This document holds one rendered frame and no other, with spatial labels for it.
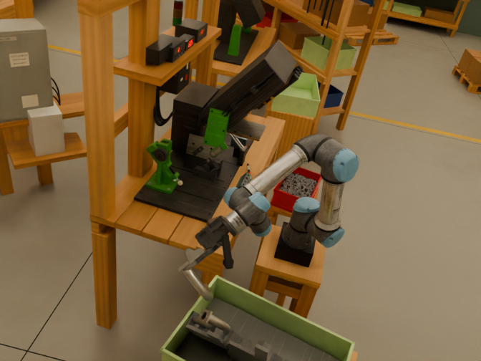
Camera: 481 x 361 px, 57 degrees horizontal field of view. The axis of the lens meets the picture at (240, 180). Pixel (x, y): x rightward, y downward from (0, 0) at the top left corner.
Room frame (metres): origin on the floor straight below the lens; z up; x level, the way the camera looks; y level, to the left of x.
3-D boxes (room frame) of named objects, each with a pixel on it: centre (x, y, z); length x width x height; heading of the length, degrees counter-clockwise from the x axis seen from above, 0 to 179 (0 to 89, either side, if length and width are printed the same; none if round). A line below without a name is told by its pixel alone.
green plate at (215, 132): (2.20, 0.18, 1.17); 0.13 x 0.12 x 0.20; 170
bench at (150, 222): (2.28, 0.23, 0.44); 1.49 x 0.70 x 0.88; 170
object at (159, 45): (2.03, 0.49, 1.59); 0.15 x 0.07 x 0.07; 170
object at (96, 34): (2.33, 0.52, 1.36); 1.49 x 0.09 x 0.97; 170
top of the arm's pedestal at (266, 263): (1.65, -0.33, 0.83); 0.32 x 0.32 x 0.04; 82
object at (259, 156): (2.23, -0.05, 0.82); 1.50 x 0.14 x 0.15; 170
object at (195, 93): (2.41, 0.35, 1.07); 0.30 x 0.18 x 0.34; 170
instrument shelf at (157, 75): (2.32, 0.48, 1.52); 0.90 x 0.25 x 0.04; 170
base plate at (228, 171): (2.28, 0.23, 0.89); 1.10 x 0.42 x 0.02; 170
